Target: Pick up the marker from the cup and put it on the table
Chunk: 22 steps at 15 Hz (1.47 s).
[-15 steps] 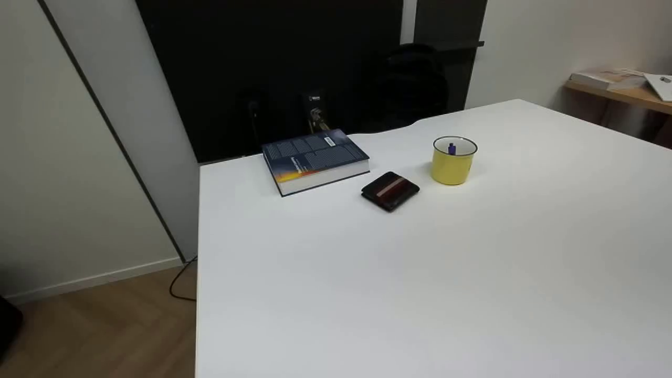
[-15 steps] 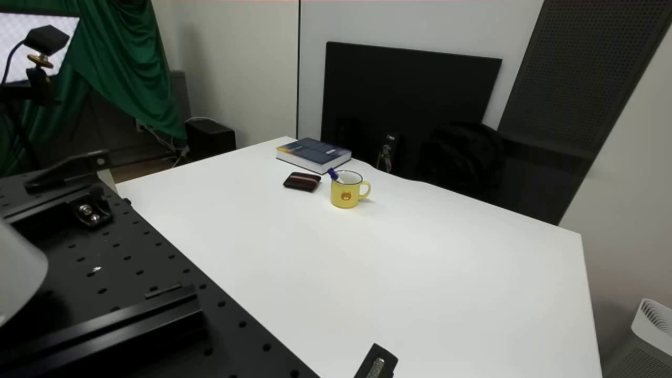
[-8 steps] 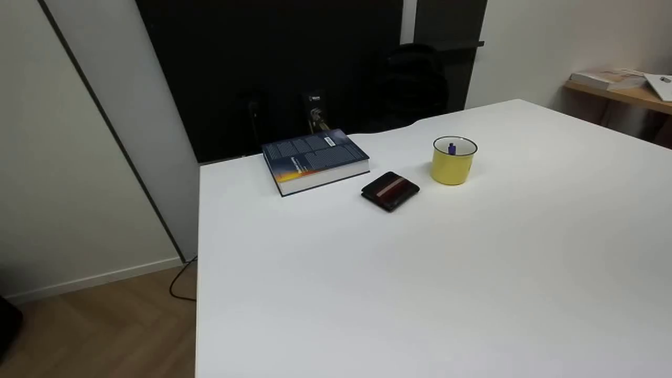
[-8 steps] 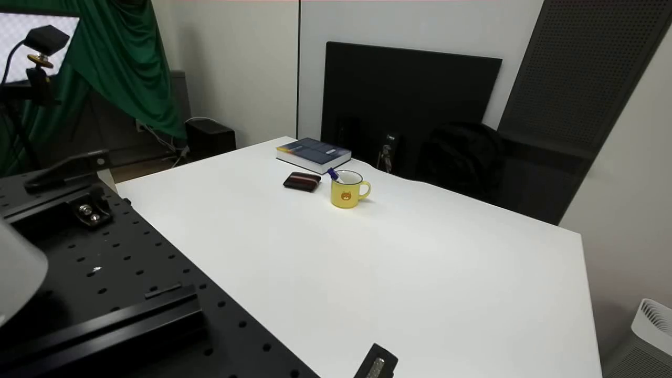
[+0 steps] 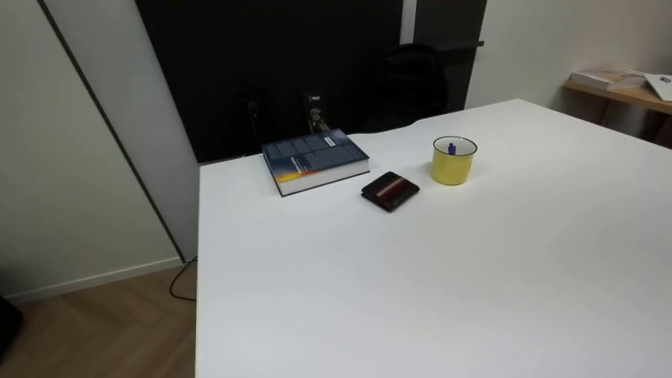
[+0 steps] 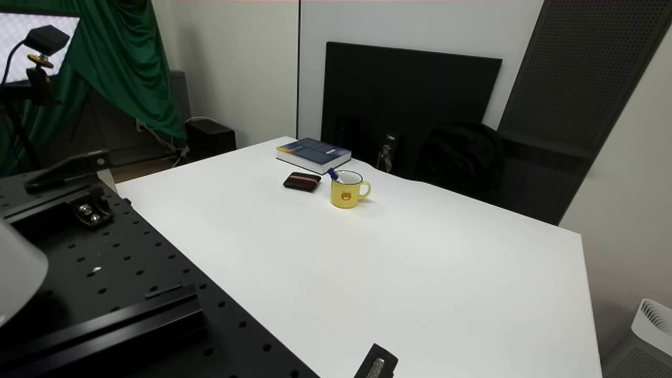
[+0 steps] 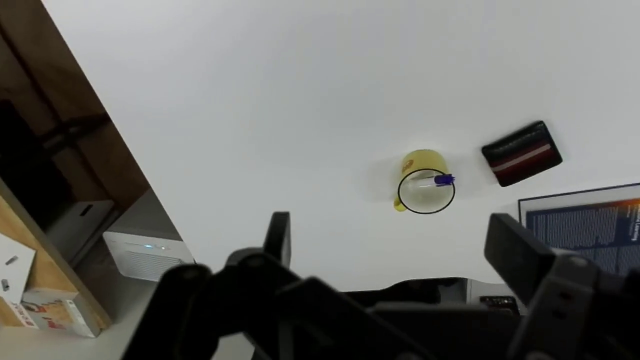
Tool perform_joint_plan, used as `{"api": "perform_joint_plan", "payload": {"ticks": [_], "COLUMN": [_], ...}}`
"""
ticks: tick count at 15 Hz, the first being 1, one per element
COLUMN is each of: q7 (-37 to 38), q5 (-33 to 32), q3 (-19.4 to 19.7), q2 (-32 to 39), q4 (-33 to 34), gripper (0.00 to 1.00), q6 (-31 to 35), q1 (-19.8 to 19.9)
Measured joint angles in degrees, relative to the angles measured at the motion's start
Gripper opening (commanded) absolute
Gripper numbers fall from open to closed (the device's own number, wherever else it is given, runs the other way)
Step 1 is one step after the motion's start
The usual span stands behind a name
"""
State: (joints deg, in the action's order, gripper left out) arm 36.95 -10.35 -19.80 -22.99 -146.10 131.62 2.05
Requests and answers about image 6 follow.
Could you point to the black flat monitor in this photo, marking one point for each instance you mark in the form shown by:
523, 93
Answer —
406, 90

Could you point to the dark brown wallet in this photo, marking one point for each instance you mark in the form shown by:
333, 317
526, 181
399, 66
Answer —
300, 181

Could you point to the black speaker box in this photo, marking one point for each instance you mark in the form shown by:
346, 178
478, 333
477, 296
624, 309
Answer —
207, 137

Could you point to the black clamp lever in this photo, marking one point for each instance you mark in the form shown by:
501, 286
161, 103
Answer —
66, 171

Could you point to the green curtain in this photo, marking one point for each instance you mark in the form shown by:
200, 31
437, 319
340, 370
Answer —
118, 63

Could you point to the black aluminium rail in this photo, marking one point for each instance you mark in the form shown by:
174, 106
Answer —
105, 328

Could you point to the black perforated breadboard table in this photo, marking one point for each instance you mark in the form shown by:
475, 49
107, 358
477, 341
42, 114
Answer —
118, 264

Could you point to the black bracket with metal screw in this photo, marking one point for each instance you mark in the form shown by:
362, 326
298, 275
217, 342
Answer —
374, 362

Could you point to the bright window pane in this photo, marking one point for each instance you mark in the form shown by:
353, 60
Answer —
27, 39

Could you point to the dark acoustic foam panel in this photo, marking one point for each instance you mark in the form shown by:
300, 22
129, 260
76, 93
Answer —
580, 85

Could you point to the blue hardcover book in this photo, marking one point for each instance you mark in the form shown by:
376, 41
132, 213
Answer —
311, 152

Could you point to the small black metal knob mount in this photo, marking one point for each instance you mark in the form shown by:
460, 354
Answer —
92, 211

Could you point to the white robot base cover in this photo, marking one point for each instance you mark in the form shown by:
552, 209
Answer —
17, 274

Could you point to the marker with blue cap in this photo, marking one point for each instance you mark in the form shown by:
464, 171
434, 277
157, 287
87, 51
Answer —
331, 173

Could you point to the white plastic bin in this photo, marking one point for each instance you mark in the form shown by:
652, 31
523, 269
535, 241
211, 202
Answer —
653, 326

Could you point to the black camera on stand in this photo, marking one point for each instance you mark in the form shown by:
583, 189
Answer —
44, 39

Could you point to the yellow mug with bear print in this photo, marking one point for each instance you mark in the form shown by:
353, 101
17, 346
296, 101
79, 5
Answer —
344, 193

